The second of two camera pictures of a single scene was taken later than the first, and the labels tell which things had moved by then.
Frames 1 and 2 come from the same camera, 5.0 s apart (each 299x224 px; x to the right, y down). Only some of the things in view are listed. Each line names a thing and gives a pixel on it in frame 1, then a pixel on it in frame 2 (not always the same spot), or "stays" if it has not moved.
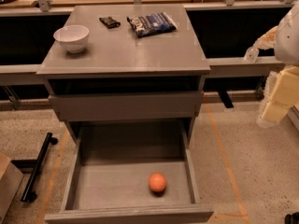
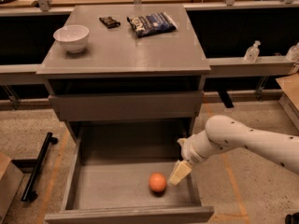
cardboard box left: (10, 182) stays
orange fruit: (157, 182) stays
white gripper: (289, 41) to (188, 151)
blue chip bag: (147, 25) stays
